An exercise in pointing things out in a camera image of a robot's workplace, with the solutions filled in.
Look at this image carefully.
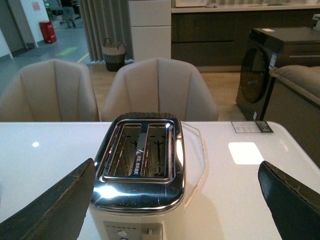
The beige curtain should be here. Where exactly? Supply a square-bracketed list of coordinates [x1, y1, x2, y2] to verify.
[78, 0, 134, 62]

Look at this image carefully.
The walking person in background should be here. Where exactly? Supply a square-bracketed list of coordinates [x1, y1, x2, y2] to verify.
[60, 0, 76, 28]

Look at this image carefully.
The beige chair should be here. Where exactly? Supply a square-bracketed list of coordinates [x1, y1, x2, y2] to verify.
[101, 58, 219, 122]
[0, 59, 100, 122]

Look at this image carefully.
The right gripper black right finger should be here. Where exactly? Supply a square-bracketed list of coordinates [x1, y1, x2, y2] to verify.
[257, 160, 320, 240]

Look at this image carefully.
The beige chair left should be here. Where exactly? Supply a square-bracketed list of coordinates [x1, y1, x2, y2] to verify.
[0, 59, 100, 122]

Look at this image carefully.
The white cabinet column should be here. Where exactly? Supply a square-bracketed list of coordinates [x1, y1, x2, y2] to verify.
[128, 0, 172, 62]

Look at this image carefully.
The woven laundry basket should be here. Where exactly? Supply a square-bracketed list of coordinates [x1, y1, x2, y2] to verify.
[102, 38, 126, 72]

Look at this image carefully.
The dark front-load washing machine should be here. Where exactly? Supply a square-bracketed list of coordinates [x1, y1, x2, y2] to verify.
[235, 27, 320, 122]

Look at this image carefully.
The black white info card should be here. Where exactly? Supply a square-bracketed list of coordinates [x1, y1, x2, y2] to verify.
[231, 121, 273, 133]

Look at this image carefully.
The cream chrome two-slot toaster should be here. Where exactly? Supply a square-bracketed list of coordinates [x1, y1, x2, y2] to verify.
[89, 112, 186, 240]

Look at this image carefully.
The beige chair centre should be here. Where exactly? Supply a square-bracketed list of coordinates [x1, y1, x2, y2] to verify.
[101, 58, 219, 122]

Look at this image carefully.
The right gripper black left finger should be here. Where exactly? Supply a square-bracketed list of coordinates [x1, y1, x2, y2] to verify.
[0, 158, 95, 240]

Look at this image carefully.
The red box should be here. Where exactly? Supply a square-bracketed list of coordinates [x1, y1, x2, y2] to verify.
[39, 21, 57, 44]

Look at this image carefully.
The dark kitchen counter cabinet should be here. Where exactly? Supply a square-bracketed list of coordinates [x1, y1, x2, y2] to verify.
[171, 7, 320, 67]

